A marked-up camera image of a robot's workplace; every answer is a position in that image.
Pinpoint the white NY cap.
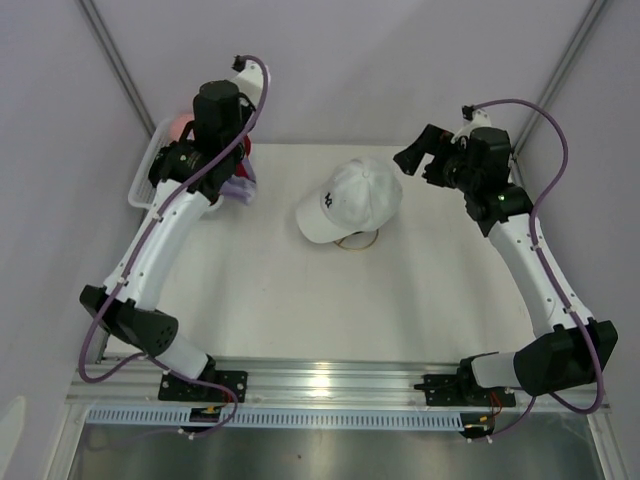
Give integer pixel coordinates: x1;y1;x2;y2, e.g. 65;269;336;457
295;157;403;244

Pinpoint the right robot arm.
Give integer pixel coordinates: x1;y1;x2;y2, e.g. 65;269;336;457
393;124;618;404

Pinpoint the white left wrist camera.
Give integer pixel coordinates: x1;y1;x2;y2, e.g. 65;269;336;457
231;56;264;106

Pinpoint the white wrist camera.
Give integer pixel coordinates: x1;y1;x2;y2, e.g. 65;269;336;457
451;105;492;144
231;56;264;106

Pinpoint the red cap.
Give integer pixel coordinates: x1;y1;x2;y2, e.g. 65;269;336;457
235;136;255;181

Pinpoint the white slotted cable duct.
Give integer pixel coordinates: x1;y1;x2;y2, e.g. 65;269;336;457
86;406;464;432

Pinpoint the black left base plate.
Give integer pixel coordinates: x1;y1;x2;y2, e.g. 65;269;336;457
158;370;249;403

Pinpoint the aluminium mounting rail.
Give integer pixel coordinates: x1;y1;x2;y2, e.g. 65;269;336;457
64;358;612;413

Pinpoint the aluminium frame post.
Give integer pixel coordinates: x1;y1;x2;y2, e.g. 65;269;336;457
514;0;614;156
75;0;156;138

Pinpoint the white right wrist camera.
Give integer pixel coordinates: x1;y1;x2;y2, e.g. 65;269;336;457
451;105;492;144

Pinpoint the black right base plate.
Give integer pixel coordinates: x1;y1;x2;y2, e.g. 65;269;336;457
413;374;516;408

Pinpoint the right aluminium frame post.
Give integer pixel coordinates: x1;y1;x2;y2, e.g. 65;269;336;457
514;0;614;156

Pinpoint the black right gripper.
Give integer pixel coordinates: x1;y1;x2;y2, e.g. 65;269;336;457
393;124;479;195

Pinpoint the purple cap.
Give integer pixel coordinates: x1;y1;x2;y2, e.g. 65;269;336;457
220;173;257;205

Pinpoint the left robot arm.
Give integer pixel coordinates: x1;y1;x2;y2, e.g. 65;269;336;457
80;80;268;401

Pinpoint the left aluminium frame post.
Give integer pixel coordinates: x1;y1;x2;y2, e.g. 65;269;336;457
75;0;156;138

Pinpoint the pink cap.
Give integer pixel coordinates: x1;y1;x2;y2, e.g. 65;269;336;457
168;113;194;141

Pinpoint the white perforated plastic basket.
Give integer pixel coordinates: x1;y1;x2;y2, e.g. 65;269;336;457
127;118;173;210

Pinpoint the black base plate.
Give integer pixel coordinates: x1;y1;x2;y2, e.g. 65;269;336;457
413;374;516;408
158;370;249;403

